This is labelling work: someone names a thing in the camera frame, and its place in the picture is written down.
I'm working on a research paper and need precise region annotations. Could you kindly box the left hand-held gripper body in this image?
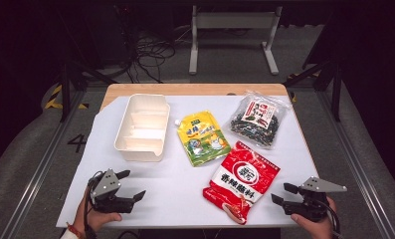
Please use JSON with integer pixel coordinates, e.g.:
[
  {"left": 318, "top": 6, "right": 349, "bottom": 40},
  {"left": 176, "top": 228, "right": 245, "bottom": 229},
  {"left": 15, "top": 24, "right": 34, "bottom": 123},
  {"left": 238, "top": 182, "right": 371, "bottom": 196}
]
[{"left": 87, "top": 167, "right": 135, "bottom": 214}]

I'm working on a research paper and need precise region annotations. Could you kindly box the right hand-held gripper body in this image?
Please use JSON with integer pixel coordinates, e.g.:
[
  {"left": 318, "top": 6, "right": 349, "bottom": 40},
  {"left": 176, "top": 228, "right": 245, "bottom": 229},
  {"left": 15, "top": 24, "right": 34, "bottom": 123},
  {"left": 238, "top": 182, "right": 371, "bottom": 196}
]
[{"left": 282, "top": 176, "right": 348, "bottom": 223}]

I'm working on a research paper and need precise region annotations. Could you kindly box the red white seasoning packet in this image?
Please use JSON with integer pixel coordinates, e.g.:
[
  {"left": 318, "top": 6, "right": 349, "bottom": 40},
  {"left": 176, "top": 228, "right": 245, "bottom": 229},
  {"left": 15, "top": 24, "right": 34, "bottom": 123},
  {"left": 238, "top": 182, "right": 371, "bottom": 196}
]
[{"left": 202, "top": 140, "right": 282, "bottom": 226}]

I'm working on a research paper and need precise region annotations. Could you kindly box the cream divided storage box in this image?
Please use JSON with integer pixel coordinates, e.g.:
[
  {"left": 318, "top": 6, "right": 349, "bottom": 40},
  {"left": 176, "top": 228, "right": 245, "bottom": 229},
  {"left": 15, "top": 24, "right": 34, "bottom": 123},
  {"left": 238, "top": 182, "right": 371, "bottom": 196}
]
[{"left": 113, "top": 93, "right": 171, "bottom": 163}]

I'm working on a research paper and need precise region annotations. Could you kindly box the clear bag of dried seaweed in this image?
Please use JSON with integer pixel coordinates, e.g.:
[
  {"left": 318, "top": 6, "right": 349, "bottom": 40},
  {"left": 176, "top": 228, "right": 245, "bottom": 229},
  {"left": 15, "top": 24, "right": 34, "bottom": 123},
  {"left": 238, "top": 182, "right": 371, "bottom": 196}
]
[{"left": 229, "top": 91, "right": 292, "bottom": 150}]

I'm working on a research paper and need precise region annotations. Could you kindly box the person's right hand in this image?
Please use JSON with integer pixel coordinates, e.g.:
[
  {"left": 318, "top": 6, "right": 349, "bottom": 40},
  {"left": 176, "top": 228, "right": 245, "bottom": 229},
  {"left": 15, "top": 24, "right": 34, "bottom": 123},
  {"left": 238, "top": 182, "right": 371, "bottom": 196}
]
[{"left": 290, "top": 197, "right": 338, "bottom": 239}]

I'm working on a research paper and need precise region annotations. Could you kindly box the person's left hand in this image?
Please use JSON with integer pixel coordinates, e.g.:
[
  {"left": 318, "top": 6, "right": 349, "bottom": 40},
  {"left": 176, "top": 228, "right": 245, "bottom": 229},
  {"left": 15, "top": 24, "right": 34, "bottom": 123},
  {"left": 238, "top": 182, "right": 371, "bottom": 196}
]
[{"left": 74, "top": 195, "right": 123, "bottom": 234}]

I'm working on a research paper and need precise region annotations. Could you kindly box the white table mat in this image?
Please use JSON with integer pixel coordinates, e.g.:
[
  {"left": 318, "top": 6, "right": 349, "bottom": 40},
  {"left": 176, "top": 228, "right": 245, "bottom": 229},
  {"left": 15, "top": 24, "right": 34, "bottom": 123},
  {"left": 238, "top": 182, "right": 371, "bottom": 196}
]
[{"left": 56, "top": 95, "right": 320, "bottom": 230}]

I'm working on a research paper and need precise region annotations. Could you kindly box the yellow green spouted pouch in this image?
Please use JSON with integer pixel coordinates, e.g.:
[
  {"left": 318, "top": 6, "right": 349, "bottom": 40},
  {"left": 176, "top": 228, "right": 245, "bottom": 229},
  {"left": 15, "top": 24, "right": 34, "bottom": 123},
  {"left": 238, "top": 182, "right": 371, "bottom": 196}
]
[{"left": 174, "top": 110, "right": 233, "bottom": 168}]

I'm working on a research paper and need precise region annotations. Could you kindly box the yellow black hazard tape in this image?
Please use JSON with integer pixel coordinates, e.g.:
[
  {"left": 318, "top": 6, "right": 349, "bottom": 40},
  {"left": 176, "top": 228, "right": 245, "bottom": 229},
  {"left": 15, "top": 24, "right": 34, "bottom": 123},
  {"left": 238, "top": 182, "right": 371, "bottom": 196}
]
[{"left": 44, "top": 84, "right": 91, "bottom": 111}]

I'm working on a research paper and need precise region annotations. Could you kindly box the black metal stand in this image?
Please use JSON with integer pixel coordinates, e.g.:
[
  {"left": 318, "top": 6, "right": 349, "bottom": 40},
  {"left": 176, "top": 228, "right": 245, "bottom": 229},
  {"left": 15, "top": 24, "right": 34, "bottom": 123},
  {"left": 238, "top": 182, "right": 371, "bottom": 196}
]
[
  {"left": 282, "top": 59, "right": 344, "bottom": 123},
  {"left": 56, "top": 59, "right": 119, "bottom": 123}
]

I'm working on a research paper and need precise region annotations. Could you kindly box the wooden table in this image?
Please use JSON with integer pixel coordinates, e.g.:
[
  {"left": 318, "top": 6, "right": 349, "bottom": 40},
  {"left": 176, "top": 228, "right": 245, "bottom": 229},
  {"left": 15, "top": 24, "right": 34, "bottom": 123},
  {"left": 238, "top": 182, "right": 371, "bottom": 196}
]
[{"left": 99, "top": 83, "right": 319, "bottom": 178}]

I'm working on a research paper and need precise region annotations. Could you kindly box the left hand-held gripper cable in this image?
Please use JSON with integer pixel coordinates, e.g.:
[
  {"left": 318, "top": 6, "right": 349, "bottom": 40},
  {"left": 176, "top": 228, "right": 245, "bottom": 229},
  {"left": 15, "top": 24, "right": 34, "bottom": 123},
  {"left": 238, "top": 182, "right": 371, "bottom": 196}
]
[{"left": 83, "top": 170, "right": 103, "bottom": 239}]

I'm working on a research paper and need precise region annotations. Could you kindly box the hand-held gripper cable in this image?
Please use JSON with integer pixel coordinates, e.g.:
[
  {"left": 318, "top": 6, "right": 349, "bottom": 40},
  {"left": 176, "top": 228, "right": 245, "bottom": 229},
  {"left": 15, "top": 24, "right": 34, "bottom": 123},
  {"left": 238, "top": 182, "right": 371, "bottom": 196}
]
[
  {"left": 83, "top": 170, "right": 103, "bottom": 239},
  {"left": 318, "top": 198, "right": 342, "bottom": 238}
]

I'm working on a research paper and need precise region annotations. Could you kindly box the right hand-held gripper cable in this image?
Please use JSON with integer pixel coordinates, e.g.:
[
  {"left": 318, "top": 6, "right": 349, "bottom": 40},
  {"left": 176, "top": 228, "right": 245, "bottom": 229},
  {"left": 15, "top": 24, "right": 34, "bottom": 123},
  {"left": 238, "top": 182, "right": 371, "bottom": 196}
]
[{"left": 318, "top": 198, "right": 342, "bottom": 238}]

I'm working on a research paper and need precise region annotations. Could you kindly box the aluminium floor rail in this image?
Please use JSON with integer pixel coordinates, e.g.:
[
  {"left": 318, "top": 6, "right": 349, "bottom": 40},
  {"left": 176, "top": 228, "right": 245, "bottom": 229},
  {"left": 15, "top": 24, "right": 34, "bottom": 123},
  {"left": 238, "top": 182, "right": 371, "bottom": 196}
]
[
  {"left": 315, "top": 89, "right": 395, "bottom": 239},
  {"left": 0, "top": 89, "right": 88, "bottom": 239}
]

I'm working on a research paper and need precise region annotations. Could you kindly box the tangle of black cables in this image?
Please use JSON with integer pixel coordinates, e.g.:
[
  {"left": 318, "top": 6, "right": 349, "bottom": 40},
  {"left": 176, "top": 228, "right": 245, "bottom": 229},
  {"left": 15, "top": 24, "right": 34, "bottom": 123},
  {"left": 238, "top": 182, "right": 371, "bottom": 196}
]
[{"left": 116, "top": 6, "right": 188, "bottom": 85}]

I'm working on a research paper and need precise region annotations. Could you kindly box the white metal stand frame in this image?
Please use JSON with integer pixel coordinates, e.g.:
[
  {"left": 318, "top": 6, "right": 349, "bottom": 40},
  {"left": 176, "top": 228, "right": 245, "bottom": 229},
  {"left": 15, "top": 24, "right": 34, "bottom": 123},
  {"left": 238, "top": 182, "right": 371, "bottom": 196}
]
[{"left": 188, "top": 4, "right": 285, "bottom": 77}]

